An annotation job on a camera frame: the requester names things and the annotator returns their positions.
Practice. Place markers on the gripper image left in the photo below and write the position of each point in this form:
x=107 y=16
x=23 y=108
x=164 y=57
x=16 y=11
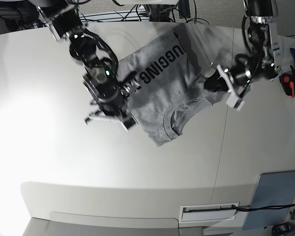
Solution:
x=109 y=97

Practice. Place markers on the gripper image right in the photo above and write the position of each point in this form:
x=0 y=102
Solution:
x=240 y=75

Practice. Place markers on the grey T-shirt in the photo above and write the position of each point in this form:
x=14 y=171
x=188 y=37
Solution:
x=171 y=88

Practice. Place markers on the robot base stand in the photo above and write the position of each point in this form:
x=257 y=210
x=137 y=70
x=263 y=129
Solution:
x=163 y=10

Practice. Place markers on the black orange clamp tool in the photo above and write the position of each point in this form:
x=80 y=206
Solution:
x=287 y=81

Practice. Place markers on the grey-blue laptop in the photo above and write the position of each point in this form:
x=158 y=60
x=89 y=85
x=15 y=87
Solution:
x=273 y=189

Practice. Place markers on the black device bottom right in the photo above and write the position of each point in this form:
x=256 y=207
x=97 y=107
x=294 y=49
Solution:
x=284 y=229

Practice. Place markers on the white camera box image right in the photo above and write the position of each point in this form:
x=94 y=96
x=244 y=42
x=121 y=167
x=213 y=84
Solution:
x=235 y=102

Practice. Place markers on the white camera box image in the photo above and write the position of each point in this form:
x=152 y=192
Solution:
x=235 y=102
x=128 y=122

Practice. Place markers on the white camera box image left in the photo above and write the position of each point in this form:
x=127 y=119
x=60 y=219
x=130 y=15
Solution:
x=128 y=122

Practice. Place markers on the white table cable grommet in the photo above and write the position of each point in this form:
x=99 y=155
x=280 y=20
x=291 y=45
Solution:
x=207 y=213

